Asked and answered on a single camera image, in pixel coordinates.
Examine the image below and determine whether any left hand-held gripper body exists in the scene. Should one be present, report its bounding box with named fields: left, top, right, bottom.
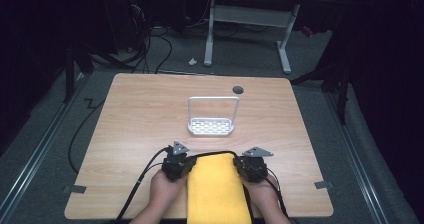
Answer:
left=161, top=140, right=198, bottom=183

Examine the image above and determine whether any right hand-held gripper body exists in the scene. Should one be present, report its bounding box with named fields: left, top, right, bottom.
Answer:
left=232, top=146, right=275, bottom=184

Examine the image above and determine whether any yellow and grey cloth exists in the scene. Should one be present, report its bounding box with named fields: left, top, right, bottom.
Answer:
left=186, top=150, right=254, bottom=224

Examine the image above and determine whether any person's left hand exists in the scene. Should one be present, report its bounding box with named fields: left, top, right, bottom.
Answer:
left=149, top=168, right=188, bottom=213

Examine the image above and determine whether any person's right hand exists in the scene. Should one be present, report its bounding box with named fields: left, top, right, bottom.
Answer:
left=241, top=176, right=283, bottom=216

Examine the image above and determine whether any grey tape piece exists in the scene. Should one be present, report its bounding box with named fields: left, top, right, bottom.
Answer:
left=63, top=184, right=87, bottom=195
left=314, top=180, right=335, bottom=190

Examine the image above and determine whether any black metal stand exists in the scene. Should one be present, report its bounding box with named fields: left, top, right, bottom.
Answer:
left=289, top=59, right=352, bottom=126
left=62, top=41, right=95, bottom=105

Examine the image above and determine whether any white-framed background desk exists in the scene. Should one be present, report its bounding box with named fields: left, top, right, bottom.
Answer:
left=199, top=0, right=345, bottom=75

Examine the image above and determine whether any dark computer tower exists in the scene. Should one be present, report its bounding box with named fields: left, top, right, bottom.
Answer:
left=102, top=0, right=152, bottom=52

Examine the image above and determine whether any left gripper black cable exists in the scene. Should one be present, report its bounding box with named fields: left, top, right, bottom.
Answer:
left=114, top=146, right=172, bottom=224

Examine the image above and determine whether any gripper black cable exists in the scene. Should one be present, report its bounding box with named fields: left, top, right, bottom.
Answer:
left=114, top=146, right=172, bottom=224
left=265, top=167, right=298, bottom=224

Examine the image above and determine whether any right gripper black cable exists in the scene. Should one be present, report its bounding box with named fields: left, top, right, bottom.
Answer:
left=265, top=167, right=298, bottom=224

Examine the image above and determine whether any white rack with handle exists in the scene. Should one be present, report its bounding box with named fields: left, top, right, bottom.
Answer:
left=186, top=95, right=241, bottom=137

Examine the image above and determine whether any metal floor rail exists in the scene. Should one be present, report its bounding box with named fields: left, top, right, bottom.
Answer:
left=324, top=92, right=390, bottom=224
left=0, top=73, right=86, bottom=219

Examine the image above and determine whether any black floor cable bundle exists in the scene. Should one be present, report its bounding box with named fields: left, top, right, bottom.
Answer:
left=125, top=26, right=174, bottom=75

